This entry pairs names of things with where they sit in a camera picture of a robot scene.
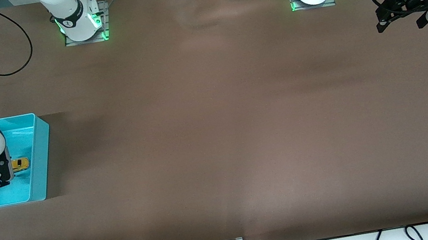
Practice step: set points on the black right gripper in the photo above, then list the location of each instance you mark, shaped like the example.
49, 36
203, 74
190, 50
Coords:
5, 167

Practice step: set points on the yellow beetle toy car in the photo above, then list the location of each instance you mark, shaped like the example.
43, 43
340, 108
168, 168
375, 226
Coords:
20, 164

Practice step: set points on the teal plastic bin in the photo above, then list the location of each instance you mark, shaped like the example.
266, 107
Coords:
35, 169

